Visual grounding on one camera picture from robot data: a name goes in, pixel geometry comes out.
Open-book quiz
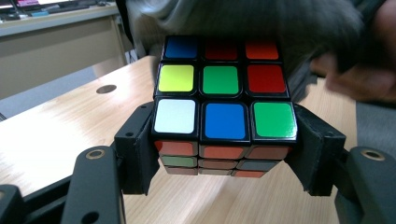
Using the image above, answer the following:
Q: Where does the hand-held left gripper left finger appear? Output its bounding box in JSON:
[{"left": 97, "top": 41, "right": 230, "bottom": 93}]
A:
[{"left": 113, "top": 102, "right": 161, "bottom": 196}]

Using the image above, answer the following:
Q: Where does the grey fuzzy cloth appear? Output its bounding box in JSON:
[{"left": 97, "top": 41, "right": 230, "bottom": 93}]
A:
[{"left": 125, "top": 0, "right": 366, "bottom": 105}]

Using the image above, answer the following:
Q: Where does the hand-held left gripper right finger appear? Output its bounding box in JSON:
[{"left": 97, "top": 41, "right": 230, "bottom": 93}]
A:
[{"left": 284, "top": 103, "right": 347, "bottom": 197}]

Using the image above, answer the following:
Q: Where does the multicoloured puzzle cube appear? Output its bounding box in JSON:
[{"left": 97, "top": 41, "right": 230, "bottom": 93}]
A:
[{"left": 150, "top": 34, "right": 299, "bottom": 179}]

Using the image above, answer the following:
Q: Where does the light wooden desk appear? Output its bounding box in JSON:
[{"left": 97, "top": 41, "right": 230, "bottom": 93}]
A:
[{"left": 0, "top": 2, "right": 129, "bottom": 101}]

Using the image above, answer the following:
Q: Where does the black keyboard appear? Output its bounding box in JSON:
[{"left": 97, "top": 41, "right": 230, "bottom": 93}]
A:
[{"left": 47, "top": 3, "right": 92, "bottom": 15}]

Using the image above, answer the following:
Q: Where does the dark round table grommet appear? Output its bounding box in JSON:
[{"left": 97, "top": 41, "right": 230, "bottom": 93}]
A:
[{"left": 95, "top": 84, "right": 118, "bottom": 95}]

